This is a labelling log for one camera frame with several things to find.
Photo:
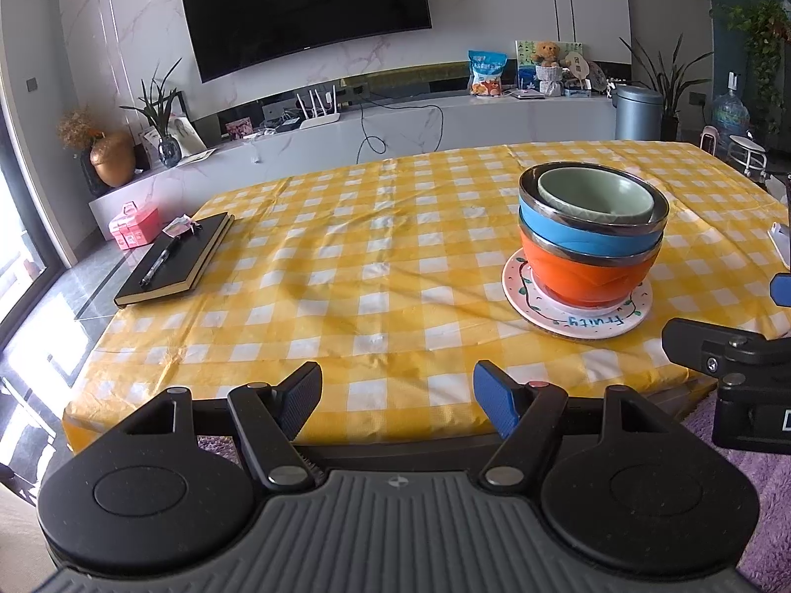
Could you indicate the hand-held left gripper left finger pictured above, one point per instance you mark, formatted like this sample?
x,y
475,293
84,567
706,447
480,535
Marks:
x,y
303,396

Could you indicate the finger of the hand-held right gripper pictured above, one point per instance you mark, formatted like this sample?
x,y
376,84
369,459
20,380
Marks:
x,y
698,340
782,290

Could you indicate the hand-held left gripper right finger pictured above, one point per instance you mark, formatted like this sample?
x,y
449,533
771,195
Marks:
x,y
494,398

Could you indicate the white painted plate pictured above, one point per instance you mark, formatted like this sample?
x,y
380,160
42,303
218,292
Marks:
x,y
593,321

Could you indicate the orange steel-lined bowl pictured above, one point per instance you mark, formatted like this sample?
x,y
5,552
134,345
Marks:
x,y
587,278

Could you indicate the green ceramic bowl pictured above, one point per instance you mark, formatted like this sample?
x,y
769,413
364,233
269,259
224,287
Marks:
x,y
593,197

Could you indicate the blue steel-lined bowl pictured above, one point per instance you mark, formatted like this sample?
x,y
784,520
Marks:
x,y
556,231

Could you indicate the purple rug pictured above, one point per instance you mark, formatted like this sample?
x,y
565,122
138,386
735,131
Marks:
x,y
763,506

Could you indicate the white round stool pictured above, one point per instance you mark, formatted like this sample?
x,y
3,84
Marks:
x,y
744,148

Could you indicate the yellow checked tablecloth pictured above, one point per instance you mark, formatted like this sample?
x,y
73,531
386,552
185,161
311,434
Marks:
x,y
371,259

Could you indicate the small pink heater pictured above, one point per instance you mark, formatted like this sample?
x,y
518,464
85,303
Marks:
x,y
709,141

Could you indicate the blue water bottle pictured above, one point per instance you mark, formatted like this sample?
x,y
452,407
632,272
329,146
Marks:
x,y
730,114

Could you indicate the black pen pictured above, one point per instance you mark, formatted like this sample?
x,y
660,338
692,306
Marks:
x,y
157,262

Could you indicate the grey trash can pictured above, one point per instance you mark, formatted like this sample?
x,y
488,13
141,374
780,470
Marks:
x,y
636,114

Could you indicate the potted snake plant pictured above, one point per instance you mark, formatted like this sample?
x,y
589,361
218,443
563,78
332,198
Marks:
x,y
668,83

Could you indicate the pink storage box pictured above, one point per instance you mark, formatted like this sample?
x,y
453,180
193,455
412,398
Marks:
x,y
133,227

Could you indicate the large green vine plant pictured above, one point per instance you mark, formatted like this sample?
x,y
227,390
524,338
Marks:
x,y
763,43

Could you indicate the loose white papers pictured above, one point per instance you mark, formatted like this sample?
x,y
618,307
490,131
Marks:
x,y
198,157

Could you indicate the black set-top box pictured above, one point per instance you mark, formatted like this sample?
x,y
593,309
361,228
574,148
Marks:
x,y
285,125

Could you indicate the blue tissue box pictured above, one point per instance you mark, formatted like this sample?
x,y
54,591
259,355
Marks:
x,y
578,92

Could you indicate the pink photo card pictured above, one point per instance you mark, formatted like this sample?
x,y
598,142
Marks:
x,y
238,128

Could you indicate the white router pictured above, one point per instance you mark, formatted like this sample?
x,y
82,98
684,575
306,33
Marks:
x,y
318,120

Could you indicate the white television cabinet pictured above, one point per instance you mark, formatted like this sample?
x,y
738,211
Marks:
x,y
494,120

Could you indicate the blue glass vase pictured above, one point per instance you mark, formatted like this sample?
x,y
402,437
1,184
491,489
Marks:
x,y
169,151

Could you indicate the decorative display plate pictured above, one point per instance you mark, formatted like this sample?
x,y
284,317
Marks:
x,y
597,76

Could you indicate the white sketch card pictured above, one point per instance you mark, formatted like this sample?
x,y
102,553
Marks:
x,y
188,134

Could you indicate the silver tablet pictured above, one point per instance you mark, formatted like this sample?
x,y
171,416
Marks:
x,y
527,95

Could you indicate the round paper fan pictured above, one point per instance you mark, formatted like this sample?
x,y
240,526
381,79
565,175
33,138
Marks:
x,y
575,65

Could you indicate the gold round vase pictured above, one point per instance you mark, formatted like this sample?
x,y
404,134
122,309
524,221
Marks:
x,y
112,160

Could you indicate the black vase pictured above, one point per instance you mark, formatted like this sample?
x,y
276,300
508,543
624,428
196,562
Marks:
x,y
91,176

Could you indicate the blue snack bag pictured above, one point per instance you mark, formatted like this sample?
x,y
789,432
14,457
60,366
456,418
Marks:
x,y
488,74

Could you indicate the brown teddy bear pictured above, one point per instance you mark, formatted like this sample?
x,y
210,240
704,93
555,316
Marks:
x,y
547,52

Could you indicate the green illustrated board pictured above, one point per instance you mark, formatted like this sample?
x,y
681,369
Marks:
x,y
525,65

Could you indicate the green leafy plant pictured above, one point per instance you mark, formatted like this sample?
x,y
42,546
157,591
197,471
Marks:
x,y
157,102

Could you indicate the dried flower bunch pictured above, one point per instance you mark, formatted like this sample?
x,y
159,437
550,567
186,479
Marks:
x,y
77,130

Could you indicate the wall socket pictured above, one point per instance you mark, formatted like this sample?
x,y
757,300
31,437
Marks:
x,y
698,98

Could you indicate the black wall television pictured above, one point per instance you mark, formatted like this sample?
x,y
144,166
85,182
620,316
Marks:
x,y
296,6

